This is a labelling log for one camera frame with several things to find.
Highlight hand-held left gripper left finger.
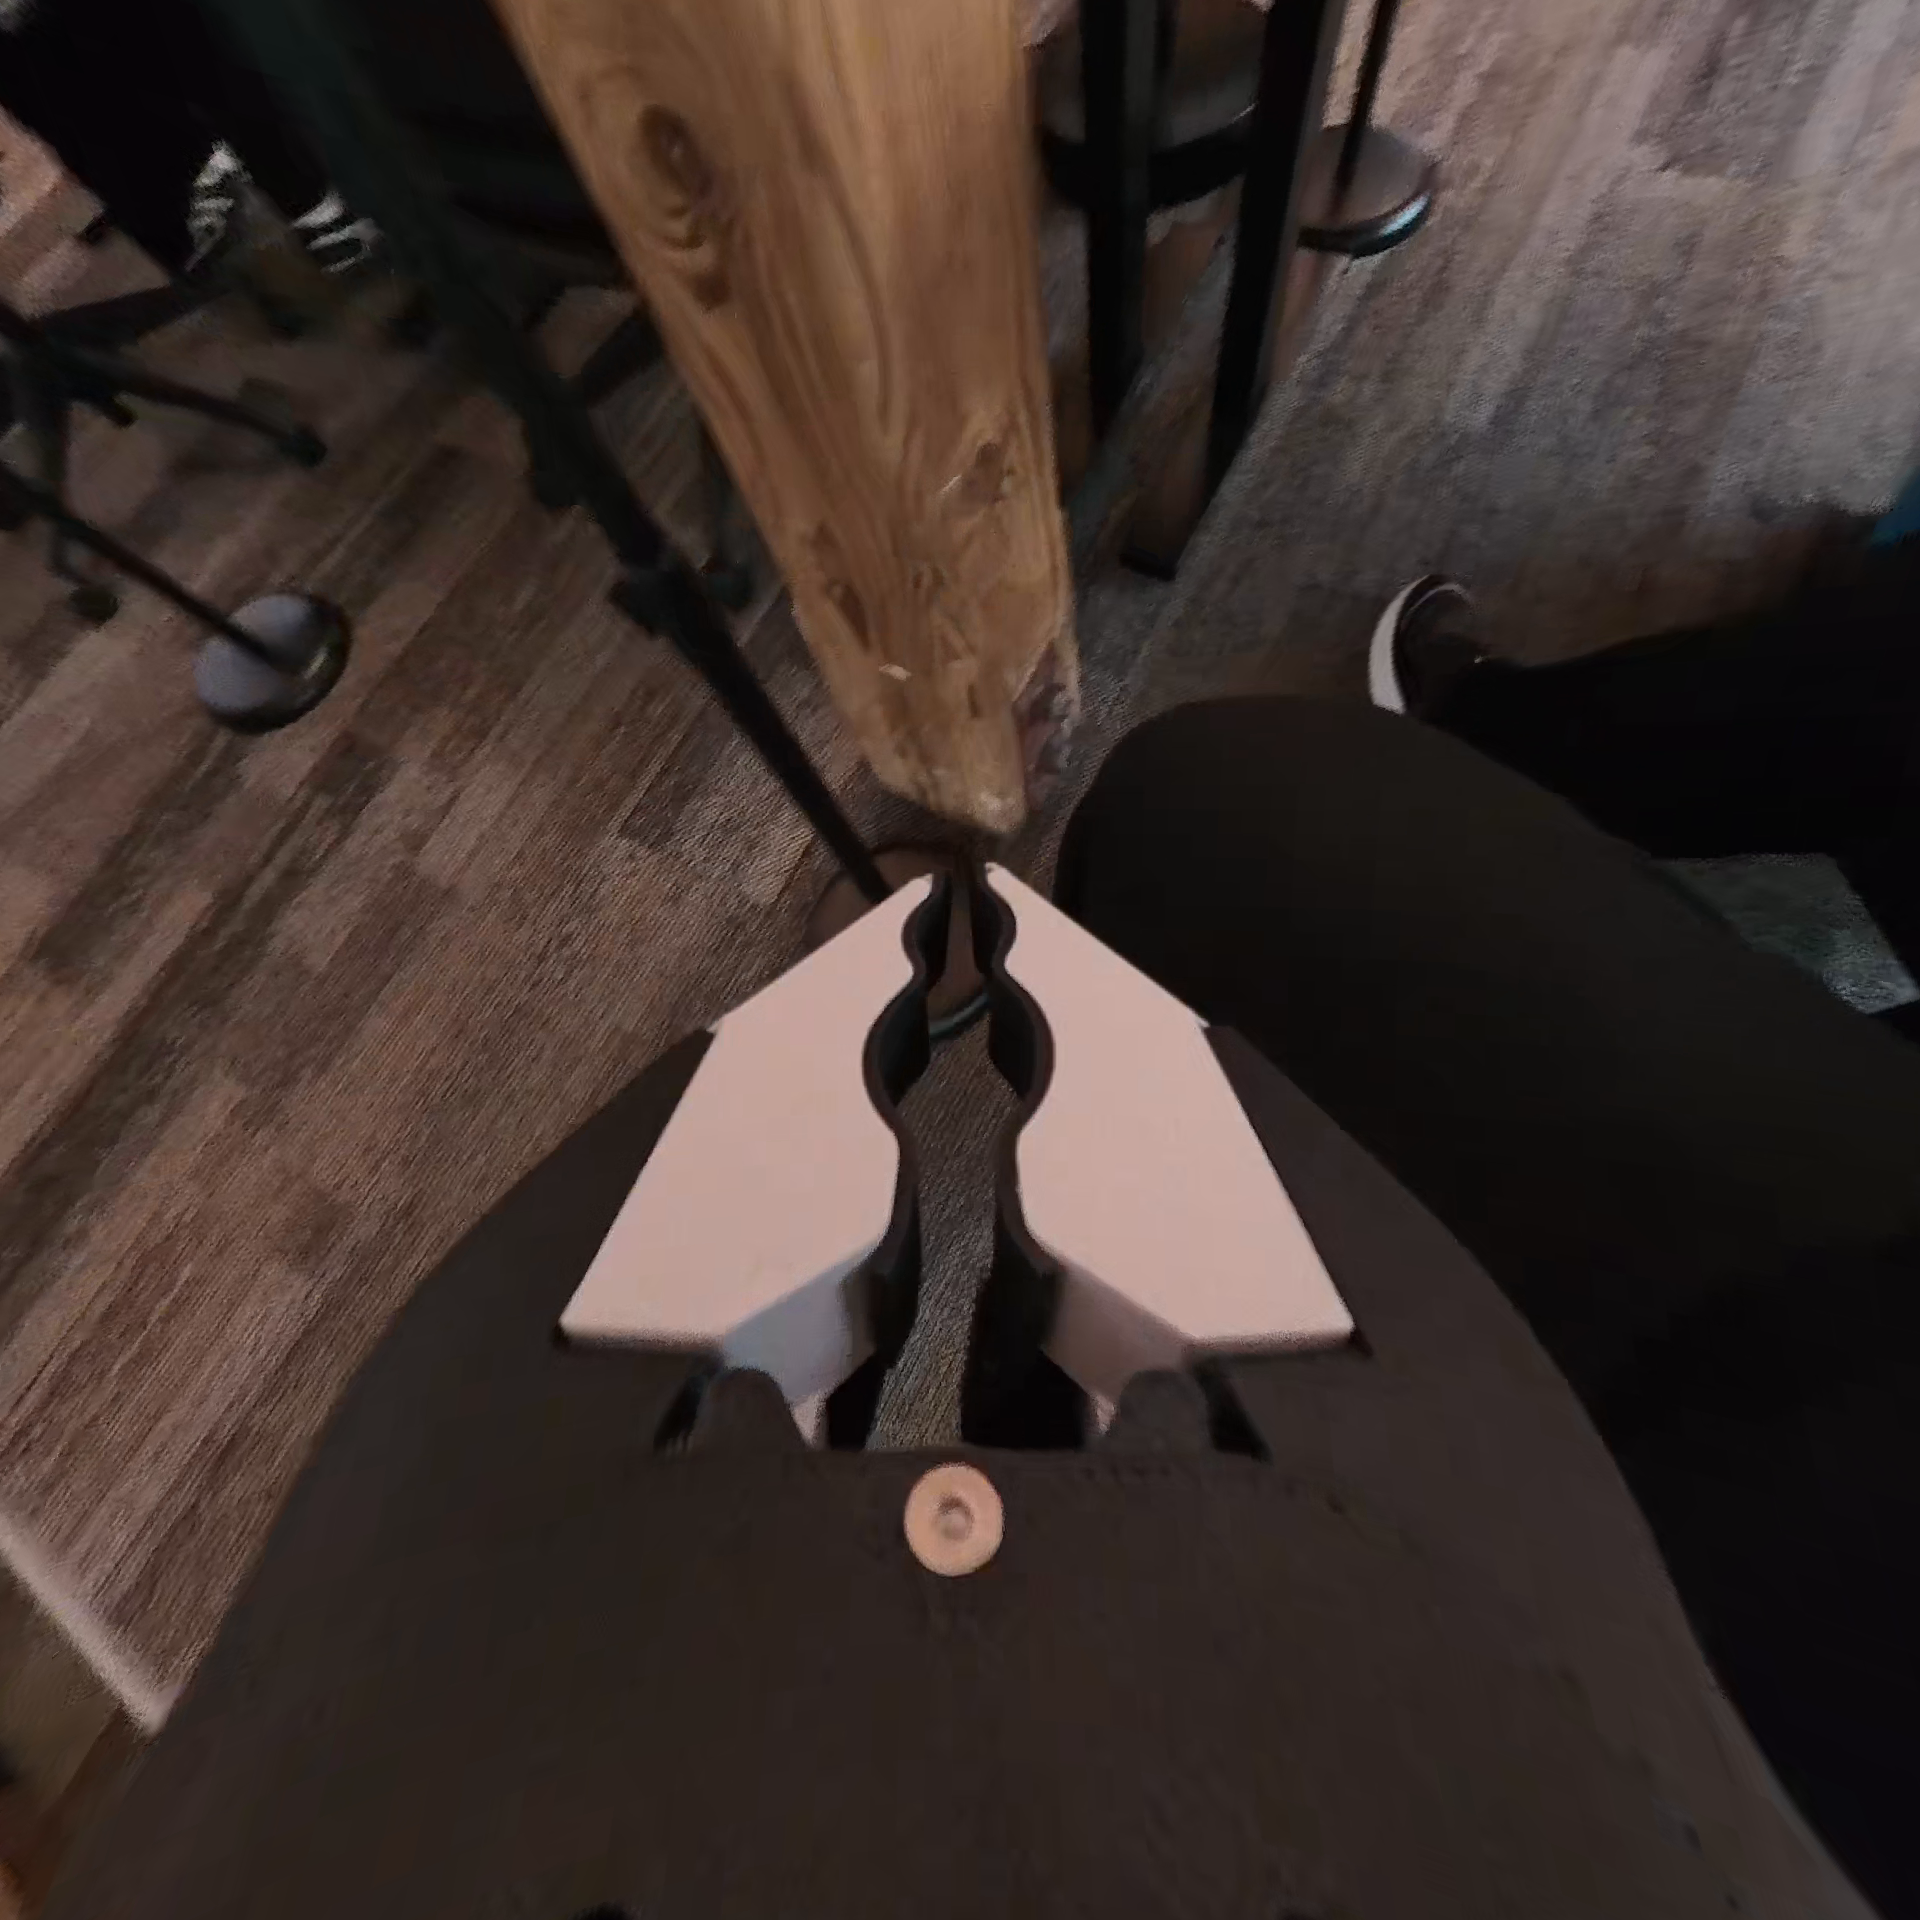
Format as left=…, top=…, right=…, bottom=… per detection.
left=556, top=874, right=951, bottom=1439

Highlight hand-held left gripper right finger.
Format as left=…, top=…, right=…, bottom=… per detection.
left=965, top=871, right=1373, bottom=1439

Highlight person's black trousers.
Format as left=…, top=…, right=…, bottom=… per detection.
left=1048, top=577, right=1920, bottom=1920

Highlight person's white soled shoe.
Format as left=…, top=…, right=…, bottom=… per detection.
left=1367, top=573, right=1491, bottom=717

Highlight black stand with round feet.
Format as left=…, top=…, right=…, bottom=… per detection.
left=0, top=285, right=356, bottom=734

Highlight wooden column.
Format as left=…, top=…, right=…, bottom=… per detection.
left=495, top=0, right=1085, bottom=837

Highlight black metal stool frame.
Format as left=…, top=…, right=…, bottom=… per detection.
left=1048, top=0, right=1443, bottom=582

